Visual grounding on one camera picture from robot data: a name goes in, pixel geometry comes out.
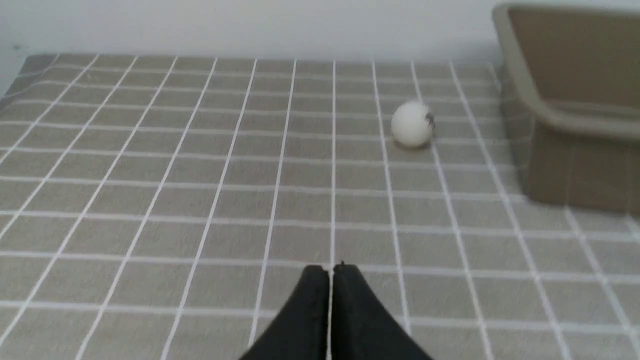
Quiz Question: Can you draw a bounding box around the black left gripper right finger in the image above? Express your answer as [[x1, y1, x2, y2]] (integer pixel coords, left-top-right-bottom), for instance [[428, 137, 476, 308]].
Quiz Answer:
[[331, 262, 431, 360]]

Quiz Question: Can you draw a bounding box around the grey checked tablecloth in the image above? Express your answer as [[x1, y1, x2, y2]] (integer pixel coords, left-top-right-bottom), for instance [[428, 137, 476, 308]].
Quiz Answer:
[[0, 54, 639, 360]]

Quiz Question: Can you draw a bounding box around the olive green plastic bin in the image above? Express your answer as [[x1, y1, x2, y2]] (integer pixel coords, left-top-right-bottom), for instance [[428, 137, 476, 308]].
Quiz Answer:
[[492, 1, 640, 215]]

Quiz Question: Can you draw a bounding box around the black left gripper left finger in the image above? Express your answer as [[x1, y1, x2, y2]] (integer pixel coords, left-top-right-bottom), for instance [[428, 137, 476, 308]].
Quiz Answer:
[[241, 265, 330, 360]]

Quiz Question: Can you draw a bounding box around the white ping-pong ball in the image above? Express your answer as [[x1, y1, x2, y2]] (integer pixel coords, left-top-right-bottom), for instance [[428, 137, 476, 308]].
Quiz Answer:
[[390, 100, 435, 148]]

